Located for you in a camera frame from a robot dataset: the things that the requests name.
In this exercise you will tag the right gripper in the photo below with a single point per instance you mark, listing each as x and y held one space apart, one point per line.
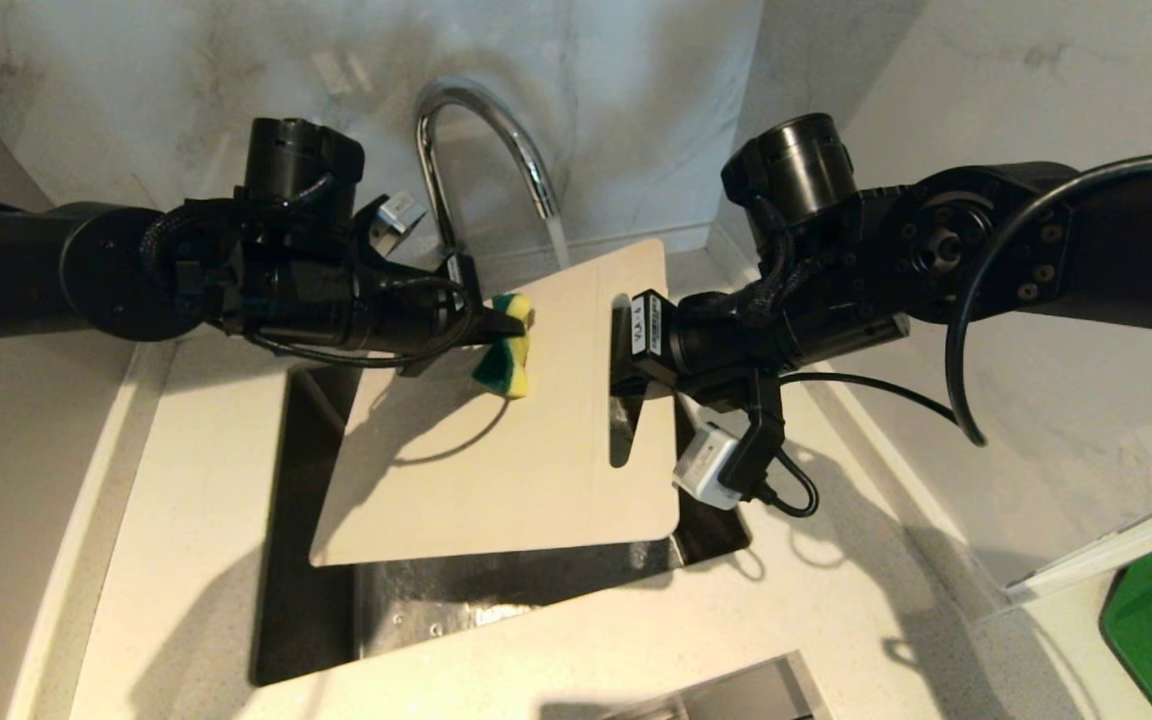
726 335

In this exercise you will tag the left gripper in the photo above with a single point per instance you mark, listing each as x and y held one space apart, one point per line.
396 310

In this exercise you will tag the yellow green sponge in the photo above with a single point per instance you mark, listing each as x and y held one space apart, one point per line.
508 362

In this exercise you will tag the beige cutting board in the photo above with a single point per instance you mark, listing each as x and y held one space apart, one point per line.
516 470

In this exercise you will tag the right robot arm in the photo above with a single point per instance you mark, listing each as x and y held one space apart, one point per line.
1116 270

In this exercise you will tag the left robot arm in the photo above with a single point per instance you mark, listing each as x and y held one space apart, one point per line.
26 270

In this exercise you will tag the chrome faucet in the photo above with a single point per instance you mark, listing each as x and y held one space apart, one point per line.
436 160

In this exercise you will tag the steel sink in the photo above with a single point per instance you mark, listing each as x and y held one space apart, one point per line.
306 600

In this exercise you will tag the white ledge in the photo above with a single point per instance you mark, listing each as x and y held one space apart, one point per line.
1116 545

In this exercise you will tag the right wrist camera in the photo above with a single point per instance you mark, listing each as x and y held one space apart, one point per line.
708 470

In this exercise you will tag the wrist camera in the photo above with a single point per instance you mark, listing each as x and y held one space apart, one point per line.
400 213
708 470

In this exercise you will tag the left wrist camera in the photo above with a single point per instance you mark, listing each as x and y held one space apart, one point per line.
400 213

